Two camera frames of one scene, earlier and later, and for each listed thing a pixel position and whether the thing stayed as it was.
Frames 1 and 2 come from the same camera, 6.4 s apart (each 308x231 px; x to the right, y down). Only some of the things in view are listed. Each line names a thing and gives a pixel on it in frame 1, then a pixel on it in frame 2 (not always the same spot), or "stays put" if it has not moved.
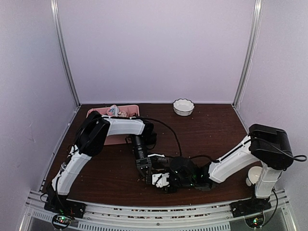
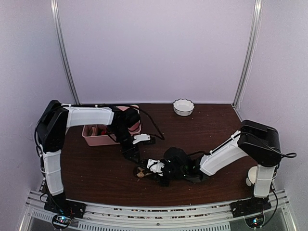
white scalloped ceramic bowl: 183,107 stays put
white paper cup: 254,173 stays put
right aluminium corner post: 255,27 stays put
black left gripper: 147,165 to 128,152
